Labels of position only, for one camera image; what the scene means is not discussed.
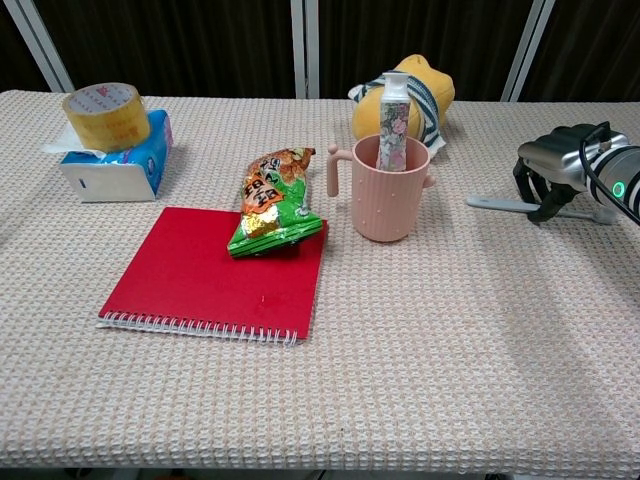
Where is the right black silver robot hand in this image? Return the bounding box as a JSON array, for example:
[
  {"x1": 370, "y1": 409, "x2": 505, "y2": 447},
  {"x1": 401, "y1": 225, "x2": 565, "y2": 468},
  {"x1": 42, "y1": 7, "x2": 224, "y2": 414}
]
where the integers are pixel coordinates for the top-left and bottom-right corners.
[{"x1": 513, "y1": 121, "x2": 632, "y2": 224}]

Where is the grey toothbrush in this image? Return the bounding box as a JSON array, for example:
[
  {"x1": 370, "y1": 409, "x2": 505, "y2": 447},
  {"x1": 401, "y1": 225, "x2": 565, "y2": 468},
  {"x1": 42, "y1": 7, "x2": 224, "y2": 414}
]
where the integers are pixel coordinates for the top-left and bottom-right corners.
[{"x1": 466, "y1": 196, "x2": 619, "y2": 225}]

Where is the floral print toothpaste tube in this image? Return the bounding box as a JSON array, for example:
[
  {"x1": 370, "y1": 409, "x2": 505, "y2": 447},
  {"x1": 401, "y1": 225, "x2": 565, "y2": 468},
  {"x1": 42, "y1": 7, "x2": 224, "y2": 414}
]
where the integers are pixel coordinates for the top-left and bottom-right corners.
[{"x1": 374, "y1": 71, "x2": 415, "y2": 172}]

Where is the pink mug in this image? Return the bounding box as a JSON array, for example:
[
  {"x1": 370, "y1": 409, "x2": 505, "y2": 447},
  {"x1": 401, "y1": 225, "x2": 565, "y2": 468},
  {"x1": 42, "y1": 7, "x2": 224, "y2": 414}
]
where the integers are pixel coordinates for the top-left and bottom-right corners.
[{"x1": 326, "y1": 133, "x2": 436, "y2": 244}]

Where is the black curtain panel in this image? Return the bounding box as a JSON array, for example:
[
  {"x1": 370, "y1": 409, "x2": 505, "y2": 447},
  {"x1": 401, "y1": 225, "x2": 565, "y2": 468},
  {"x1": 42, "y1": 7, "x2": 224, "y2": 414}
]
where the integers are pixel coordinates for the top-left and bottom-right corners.
[
  {"x1": 32, "y1": 0, "x2": 297, "y2": 100},
  {"x1": 0, "y1": 0, "x2": 51, "y2": 94},
  {"x1": 317, "y1": 0, "x2": 536, "y2": 102},
  {"x1": 519, "y1": 0, "x2": 640, "y2": 104}
]

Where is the yellow plush toy with scarf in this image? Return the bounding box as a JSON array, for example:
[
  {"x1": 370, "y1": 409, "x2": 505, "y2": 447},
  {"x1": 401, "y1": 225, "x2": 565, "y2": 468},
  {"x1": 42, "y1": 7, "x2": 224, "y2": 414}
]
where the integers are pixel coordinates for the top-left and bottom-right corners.
[{"x1": 348, "y1": 53, "x2": 456, "y2": 150}]

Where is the beige woven tablecloth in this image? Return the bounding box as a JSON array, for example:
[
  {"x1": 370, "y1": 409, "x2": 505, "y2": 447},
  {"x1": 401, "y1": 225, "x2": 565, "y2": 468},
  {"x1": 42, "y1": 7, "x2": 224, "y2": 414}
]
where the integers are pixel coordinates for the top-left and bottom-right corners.
[{"x1": 0, "y1": 89, "x2": 640, "y2": 479}]

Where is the green orange snack bag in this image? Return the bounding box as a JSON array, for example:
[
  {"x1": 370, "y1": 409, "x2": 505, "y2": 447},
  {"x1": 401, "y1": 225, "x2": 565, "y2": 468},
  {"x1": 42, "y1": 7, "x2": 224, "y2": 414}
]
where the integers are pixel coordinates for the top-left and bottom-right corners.
[{"x1": 227, "y1": 146, "x2": 325, "y2": 259}]

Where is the red spiral notebook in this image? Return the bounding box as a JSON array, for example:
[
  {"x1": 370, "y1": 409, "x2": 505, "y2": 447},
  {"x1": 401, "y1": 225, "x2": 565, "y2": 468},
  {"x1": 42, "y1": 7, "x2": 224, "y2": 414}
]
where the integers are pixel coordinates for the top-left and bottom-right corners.
[{"x1": 95, "y1": 206, "x2": 330, "y2": 348}]

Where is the blue white tissue pack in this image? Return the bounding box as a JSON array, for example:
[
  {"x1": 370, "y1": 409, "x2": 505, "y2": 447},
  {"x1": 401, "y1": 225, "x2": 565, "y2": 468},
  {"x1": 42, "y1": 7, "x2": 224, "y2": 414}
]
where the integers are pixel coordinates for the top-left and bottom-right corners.
[{"x1": 42, "y1": 108, "x2": 174, "y2": 203}]

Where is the yellow packing tape roll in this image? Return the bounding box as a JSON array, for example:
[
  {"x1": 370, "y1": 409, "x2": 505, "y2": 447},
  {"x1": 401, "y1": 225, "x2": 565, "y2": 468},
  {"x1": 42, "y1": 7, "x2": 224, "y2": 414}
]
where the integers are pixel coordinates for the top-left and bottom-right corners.
[{"x1": 61, "y1": 82, "x2": 152, "y2": 154}]

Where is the grey partition post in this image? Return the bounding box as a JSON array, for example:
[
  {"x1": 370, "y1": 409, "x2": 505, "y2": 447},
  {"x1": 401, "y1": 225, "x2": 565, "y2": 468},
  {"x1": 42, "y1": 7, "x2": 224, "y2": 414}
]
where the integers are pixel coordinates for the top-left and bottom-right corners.
[
  {"x1": 290, "y1": 0, "x2": 320, "y2": 100},
  {"x1": 2, "y1": 0, "x2": 76, "y2": 94},
  {"x1": 501, "y1": 0, "x2": 557, "y2": 103}
]

